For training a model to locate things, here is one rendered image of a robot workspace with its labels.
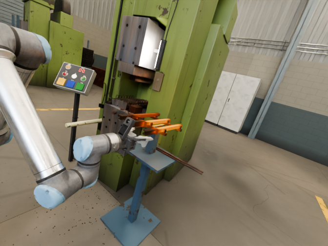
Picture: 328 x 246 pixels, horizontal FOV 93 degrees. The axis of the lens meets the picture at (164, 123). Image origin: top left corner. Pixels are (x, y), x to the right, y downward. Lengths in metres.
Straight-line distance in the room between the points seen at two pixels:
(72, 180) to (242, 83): 6.19
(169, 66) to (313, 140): 6.24
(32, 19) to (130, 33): 4.86
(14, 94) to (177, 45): 1.23
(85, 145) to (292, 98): 6.79
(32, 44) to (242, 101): 6.11
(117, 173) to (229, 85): 5.51
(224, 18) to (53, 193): 2.18
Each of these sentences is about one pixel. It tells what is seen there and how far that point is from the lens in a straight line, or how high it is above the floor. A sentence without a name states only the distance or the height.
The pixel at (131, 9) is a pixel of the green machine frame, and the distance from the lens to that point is 1.96.
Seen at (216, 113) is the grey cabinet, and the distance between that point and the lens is 6.60.
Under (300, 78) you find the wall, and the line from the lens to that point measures 7.08.
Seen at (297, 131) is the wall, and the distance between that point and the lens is 7.07.
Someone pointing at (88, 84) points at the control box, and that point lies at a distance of 1.87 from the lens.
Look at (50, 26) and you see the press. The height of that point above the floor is 1.81.
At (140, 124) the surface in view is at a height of 1.00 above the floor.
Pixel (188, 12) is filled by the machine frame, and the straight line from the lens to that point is 1.61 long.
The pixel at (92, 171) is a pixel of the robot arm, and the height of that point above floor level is 0.90.
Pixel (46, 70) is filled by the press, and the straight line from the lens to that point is 6.43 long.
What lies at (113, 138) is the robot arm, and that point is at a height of 1.02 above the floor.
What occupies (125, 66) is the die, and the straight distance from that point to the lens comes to 1.66.
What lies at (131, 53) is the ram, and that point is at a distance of 1.63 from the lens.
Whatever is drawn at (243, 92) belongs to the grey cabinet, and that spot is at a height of 1.52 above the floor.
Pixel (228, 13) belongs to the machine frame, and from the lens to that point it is 2.27.
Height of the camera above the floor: 1.34
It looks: 16 degrees down
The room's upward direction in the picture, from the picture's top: 16 degrees clockwise
